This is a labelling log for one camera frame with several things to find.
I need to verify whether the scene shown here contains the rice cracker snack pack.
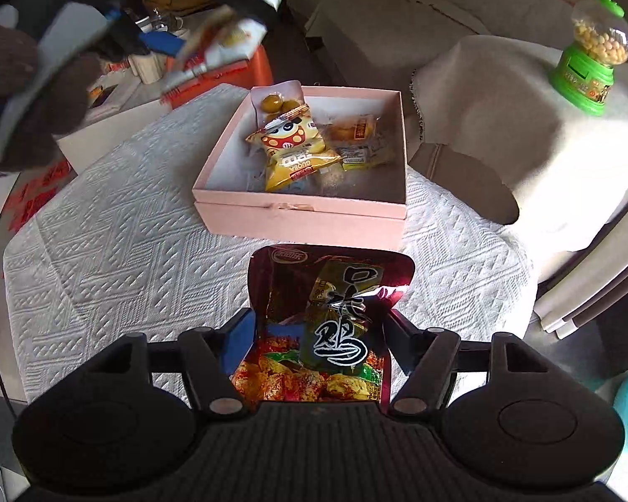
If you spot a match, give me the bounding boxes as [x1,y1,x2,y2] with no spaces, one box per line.
[162,6,268,95]

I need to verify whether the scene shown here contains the red spicy chicken snack bag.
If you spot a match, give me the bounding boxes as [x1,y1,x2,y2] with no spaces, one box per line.
[230,243,415,408]

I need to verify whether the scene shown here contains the yellow panda snack bag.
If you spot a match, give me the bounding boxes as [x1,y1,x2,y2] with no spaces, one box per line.
[246,104,341,193]

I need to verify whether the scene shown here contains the white cup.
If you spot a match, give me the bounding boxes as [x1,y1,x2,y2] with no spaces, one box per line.
[128,52,166,85]

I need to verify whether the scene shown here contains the orange plastic child chair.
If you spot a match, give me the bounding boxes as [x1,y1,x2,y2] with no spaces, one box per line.
[160,46,273,109]

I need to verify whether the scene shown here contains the white low coffee table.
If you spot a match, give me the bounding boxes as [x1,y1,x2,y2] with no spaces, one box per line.
[57,56,172,174]

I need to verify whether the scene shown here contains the yellow plums clear pack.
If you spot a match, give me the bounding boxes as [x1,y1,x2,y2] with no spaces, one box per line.
[250,80,305,126]

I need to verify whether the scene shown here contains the red paper decorations on floor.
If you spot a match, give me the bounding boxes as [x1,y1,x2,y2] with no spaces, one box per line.
[3,159,77,232]

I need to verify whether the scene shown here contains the white textured tablecloth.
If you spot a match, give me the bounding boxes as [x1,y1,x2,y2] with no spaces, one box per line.
[3,85,537,399]

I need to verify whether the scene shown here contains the pink cardboard box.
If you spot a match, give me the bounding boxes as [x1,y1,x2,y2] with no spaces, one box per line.
[193,80,407,250]

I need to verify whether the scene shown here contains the small green white snack packet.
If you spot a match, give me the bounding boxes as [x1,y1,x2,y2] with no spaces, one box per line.
[338,145,394,171]

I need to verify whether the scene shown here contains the small cake packet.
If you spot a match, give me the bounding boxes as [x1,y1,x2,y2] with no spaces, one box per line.
[325,113,378,143]

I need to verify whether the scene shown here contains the grey sofa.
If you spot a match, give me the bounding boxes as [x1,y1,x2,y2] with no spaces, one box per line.
[276,0,628,95]

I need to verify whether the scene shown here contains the beige cloth covered side table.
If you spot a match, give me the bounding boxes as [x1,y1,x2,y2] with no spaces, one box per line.
[411,35,628,280]

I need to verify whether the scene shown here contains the green gumball machine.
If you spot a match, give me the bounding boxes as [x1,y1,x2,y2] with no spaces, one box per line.
[549,0,628,117]

